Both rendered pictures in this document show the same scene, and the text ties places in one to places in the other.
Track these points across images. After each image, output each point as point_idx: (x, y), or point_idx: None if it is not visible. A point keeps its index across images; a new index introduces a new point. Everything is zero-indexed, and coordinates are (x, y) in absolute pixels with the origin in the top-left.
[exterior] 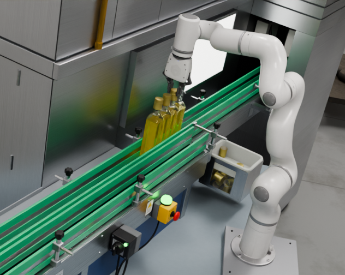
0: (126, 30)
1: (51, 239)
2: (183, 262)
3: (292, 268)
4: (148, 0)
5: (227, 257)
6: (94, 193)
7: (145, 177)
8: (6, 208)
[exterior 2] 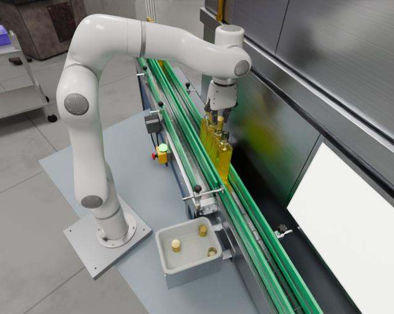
0: (242, 28)
1: (162, 88)
2: (147, 185)
3: (79, 245)
4: (265, 7)
5: (126, 208)
6: (169, 93)
7: (166, 115)
8: (191, 82)
